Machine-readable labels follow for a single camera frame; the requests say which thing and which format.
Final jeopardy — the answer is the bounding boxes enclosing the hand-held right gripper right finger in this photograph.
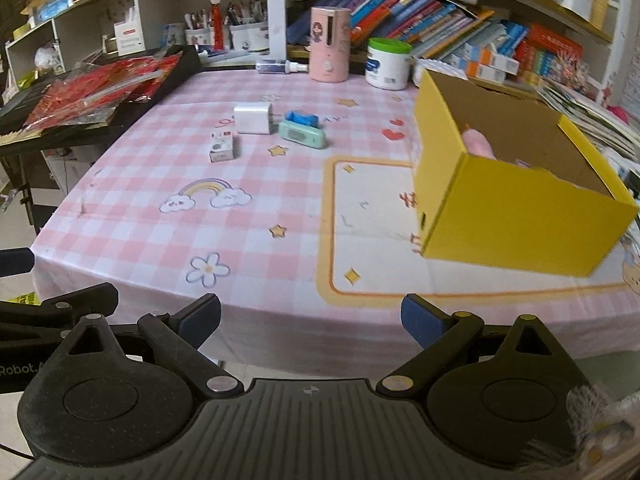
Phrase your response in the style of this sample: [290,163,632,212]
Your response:
[375,293,563,401]

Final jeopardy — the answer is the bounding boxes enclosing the clear spray bottle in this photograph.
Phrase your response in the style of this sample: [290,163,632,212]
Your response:
[255,58,310,75]

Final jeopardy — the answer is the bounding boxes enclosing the white pen holder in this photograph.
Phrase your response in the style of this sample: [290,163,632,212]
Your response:
[184,9,231,52]
[227,2,271,54]

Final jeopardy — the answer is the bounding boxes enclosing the pink humidifier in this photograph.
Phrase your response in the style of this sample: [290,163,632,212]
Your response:
[308,6,350,82]

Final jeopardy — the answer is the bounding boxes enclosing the white labelled box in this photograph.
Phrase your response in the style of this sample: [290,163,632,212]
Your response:
[113,20,146,57]

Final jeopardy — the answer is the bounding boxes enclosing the small white printed box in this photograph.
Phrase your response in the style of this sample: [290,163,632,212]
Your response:
[209,130,235,162]

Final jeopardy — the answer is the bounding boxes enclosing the white bookshelf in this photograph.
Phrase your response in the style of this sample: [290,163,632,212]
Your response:
[4,0,640,92]

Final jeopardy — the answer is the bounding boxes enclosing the row of colourful books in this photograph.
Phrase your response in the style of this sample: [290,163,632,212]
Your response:
[287,0,587,87]

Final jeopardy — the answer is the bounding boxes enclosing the pink checkered tablecloth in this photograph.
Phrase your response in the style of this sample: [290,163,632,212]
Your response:
[30,67,640,379]

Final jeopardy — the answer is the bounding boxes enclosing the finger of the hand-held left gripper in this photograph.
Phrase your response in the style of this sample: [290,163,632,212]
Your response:
[0,247,36,277]
[0,282,119,357]

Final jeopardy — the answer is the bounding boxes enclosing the red tall figurine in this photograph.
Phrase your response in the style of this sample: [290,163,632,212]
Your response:
[210,0,224,52]

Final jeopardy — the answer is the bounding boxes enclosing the red foil packet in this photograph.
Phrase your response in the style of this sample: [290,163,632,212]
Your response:
[22,54,184,129]

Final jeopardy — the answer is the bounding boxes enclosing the white blue orange carton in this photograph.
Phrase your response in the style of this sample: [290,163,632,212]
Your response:
[464,41,522,75]
[451,57,507,85]

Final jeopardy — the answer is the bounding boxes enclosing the white jar with green lid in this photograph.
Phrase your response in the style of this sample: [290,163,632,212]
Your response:
[364,37,414,91]

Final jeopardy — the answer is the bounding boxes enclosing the white charger plug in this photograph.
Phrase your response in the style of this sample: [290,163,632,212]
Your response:
[233,102,275,135]

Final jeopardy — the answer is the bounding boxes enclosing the small blue plastic toy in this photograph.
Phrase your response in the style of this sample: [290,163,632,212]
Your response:
[287,110,320,129]

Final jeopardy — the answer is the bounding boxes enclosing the mint green plastic case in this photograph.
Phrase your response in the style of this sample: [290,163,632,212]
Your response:
[277,120,329,149]

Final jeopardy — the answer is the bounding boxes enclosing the pale pink plush pig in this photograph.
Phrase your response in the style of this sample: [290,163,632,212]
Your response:
[460,127,499,161]

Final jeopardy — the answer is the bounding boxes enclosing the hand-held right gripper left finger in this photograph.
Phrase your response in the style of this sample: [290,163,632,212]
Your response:
[62,293,246,401]

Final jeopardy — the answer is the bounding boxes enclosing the stack of magazines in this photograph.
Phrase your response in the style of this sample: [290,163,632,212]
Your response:
[534,80,640,162]

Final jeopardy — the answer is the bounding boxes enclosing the yellow cardboard box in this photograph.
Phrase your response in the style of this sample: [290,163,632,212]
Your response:
[411,69,640,279]

